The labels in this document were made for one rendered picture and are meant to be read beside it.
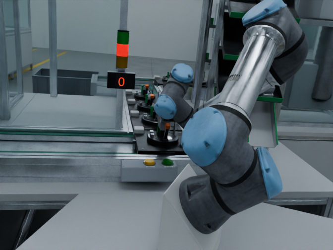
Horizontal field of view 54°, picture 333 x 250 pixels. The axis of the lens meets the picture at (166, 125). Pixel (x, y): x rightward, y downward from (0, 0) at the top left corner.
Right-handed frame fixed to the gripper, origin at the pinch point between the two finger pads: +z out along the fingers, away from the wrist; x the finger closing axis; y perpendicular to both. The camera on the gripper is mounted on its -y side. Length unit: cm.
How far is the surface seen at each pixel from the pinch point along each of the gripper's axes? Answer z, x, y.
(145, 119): 20.8, -5.5, -10.9
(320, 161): 63, 120, -7
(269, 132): -1.7, 46.8, 6.9
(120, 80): -4.3, -19.6, -15.2
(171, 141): 1.7, 2.3, 10.8
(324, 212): 7, 70, 40
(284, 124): 53, 94, -30
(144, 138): 8.1, -8.1, 6.4
